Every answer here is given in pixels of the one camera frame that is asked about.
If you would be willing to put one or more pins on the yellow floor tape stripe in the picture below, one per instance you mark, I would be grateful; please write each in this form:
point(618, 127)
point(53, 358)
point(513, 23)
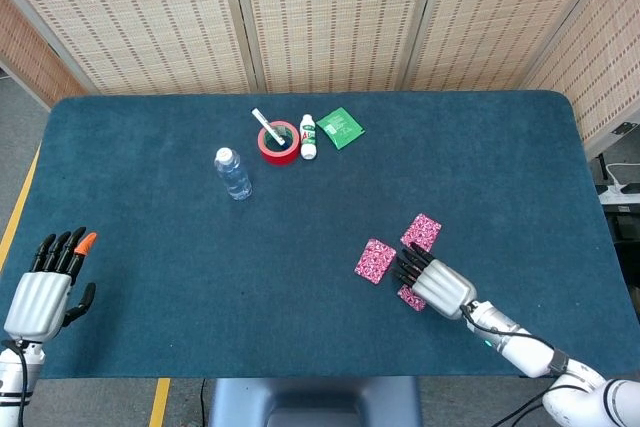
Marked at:
point(160, 402)

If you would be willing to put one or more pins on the small white green-label bottle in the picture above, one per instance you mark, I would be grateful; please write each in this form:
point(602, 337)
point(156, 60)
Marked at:
point(308, 147)

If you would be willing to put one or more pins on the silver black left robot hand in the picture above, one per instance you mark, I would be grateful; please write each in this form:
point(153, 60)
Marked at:
point(35, 302)

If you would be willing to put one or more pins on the white marker pen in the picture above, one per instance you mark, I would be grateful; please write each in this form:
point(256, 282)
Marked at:
point(262, 119)

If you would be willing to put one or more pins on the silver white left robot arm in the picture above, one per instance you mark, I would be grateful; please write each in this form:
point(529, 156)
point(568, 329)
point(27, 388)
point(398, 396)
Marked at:
point(10, 377)

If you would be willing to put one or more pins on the clear plastic water bottle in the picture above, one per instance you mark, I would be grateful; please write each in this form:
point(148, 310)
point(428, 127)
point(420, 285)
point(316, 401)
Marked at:
point(234, 177)

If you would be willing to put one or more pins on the black screen hinge bracket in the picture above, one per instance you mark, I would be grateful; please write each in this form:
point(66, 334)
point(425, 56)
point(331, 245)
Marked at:
point(622, 129)

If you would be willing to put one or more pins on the pink patterned card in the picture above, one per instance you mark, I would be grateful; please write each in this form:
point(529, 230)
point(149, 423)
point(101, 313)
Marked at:
point(410, 298)
point(375, 260)
point(422, 229)

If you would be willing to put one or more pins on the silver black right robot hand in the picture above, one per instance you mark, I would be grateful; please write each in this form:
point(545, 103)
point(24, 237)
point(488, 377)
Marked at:
point(442, 289)

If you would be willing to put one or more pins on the orange fingertip cover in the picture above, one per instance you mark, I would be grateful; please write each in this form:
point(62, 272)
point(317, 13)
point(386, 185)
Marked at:
point(86, 243)

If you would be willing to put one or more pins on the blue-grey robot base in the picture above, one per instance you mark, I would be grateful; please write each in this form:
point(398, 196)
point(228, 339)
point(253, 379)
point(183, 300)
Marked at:
point(315, 397)

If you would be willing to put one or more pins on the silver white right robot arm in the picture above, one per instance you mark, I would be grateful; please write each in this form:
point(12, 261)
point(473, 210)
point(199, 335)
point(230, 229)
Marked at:
point(525, 347)

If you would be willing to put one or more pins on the teal felt table cover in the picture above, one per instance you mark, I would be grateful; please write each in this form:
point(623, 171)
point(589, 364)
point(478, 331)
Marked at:
point(200, 272)

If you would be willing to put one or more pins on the red tape roll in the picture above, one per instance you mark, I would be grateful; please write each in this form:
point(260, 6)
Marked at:
point(280, 158)

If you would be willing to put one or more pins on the green foil packet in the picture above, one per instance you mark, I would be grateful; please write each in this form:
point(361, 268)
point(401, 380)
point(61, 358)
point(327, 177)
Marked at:
point(340, 128)

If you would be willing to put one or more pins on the woven bamboo screen panel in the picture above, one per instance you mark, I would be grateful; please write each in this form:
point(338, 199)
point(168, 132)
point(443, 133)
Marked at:
point(140, 12)
point(330, 12)
point(500, 12)
point(605, 72)
point(30, 62)

